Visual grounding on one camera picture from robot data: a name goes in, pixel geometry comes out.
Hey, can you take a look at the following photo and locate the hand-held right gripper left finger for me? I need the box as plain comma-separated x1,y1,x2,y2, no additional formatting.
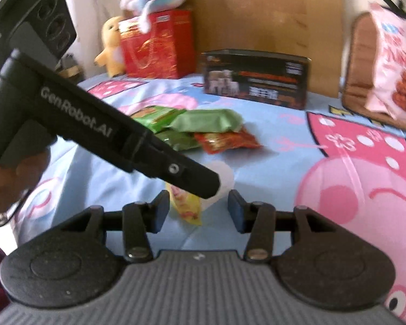
59,190,170,262

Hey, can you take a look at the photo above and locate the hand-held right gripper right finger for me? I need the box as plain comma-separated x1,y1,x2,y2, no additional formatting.
228,190,346,262

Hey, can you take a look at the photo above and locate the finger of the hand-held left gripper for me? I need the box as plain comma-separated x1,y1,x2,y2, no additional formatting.
133,136,221,200

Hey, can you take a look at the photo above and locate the yellow snack packet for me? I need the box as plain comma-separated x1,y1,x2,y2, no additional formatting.
165,181,203,226

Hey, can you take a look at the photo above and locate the dark green snack packet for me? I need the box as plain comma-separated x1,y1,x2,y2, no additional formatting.
155,129,201,152

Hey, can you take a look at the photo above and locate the red snack packet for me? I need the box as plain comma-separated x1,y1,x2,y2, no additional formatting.
194,126,262,155

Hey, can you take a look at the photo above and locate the light green snack packet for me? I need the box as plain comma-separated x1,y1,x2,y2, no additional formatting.
171,108,245,133

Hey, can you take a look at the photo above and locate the green orange print snack packet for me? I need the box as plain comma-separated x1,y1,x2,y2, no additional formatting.
133,106,187,133

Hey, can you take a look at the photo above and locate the black sheep print box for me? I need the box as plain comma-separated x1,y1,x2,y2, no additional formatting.
201,49,312,110

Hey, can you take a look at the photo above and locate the person's left hand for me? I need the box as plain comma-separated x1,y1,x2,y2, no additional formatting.
0,149,52,216

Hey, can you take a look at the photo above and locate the brown cardboard box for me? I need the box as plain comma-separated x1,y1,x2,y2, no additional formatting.
55,56,85,84

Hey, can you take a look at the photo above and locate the yellow chick plush toy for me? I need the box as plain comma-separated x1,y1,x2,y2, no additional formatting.
94,16,126,77

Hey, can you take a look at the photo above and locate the cartoon pig printed bedsheet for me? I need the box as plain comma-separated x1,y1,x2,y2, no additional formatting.
12,73,406,325

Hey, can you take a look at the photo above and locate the red gift bag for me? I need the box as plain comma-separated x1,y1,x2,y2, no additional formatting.
118,9,195,80

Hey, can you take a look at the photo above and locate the wooden headboard panel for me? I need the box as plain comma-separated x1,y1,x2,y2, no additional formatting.
121,0,353,99

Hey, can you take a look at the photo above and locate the brown seat cushion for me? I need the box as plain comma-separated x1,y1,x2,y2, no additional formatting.
340,11,406,128

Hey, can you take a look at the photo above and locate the large pink snack bag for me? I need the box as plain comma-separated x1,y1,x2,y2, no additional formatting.
364,1,406,128

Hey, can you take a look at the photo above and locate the thin black cable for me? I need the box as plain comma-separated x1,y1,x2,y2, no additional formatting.
0,189,32,228

